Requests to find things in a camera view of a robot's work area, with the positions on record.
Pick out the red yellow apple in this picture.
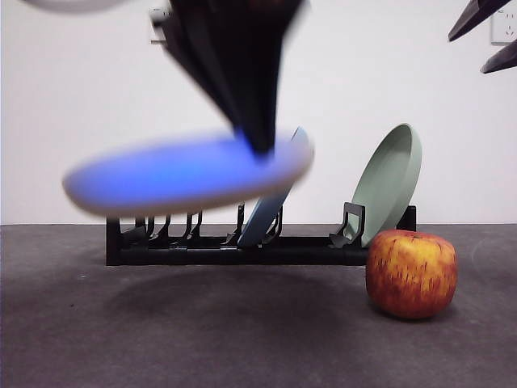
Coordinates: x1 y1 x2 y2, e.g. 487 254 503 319
365 229 460 320

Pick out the white wall socket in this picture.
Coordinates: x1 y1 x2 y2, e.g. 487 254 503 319
150 6 173 44
490 10 517 45

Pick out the green plate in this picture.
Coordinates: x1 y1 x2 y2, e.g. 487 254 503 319
349 123 423 248

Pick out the cream yellow plate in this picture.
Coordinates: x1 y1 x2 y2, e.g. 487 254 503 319
62 127 316 217

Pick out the blue plate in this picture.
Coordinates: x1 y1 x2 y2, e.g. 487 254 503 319
237 125 313 247

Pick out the black plate rack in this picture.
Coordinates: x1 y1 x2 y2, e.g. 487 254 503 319
105 204 417 267

